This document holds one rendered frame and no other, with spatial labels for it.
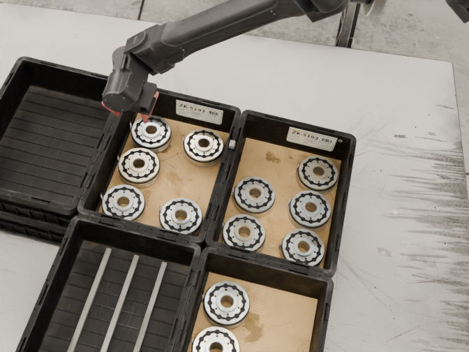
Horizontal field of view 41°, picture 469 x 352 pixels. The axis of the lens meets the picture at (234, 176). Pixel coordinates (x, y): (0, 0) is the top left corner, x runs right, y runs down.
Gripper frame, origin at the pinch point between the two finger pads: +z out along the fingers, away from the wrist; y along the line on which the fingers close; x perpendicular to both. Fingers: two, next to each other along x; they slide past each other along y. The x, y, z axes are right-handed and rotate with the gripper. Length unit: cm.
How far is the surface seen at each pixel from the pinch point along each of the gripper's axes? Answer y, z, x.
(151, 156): 2.7, 20.6, 3.3
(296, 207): 41.3, 20.7, -0.6
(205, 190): 18.1, 23.5, -0.6
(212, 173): 18.5, 23.6, 4.7
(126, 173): -1.6, 20.5, -3.2
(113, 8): -60, 108, 132
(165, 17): -34, 108, 134
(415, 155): 73, 37, 36
